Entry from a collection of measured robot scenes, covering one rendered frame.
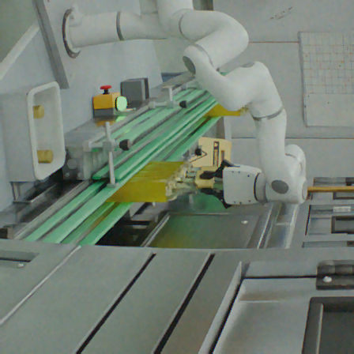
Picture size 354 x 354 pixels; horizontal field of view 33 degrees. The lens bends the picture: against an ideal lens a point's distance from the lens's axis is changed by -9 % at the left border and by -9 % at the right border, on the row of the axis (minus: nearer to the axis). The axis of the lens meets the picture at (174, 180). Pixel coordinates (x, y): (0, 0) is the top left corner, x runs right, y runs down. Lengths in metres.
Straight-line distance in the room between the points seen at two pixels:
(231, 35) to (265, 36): 6.01
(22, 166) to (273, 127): 0.61
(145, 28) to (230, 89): 0.40
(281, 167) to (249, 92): 0.20
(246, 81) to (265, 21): 6.07
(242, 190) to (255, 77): 0.37
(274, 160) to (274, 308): 0.94
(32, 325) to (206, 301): 0.16
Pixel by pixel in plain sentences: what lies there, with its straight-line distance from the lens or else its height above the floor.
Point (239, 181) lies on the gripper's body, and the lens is 1.68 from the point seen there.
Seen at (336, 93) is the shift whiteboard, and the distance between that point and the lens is 7.51.
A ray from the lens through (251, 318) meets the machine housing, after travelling 0.57.
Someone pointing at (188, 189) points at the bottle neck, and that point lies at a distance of 1.70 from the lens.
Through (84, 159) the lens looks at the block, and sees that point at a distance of 1.64.
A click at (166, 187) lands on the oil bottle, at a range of 1.69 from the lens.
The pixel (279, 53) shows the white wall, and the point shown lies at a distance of 7.50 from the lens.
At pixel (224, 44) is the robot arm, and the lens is 1.48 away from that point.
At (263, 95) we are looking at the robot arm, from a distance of 1.47.
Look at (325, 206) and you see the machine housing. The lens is 2.01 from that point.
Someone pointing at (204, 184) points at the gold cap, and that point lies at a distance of 1.74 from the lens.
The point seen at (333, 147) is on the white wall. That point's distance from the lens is 7.65.
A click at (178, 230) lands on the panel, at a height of 1.07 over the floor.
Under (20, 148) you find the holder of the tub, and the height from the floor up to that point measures 0.80.
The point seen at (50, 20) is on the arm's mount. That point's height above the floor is 0.79.
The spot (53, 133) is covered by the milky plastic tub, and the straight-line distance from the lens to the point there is 1.63.
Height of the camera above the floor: 1.54
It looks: 15 degrees down
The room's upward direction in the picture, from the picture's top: 90 degrees clockwise
